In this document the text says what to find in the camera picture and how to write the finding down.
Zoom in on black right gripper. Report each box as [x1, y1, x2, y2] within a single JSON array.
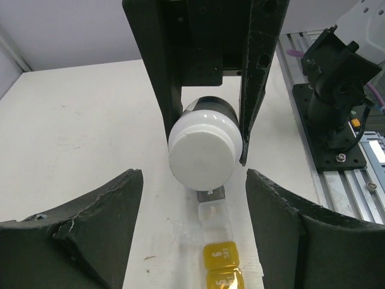
[[122, 0, 289, 166]]

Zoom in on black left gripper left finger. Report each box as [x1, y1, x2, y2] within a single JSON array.
[[1, 169, 143, 288]]

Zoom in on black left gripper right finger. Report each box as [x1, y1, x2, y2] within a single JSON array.
[[245, 169, 384, 288]]

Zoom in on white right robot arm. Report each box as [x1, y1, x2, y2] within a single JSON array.
[[122, 1, 384, 150]]

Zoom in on weekly pill organizer strip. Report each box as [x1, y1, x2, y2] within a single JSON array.
[[172, 182, 264, 288]]

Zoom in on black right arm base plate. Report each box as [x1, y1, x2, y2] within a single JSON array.
[[292, 84, 367, 173]]

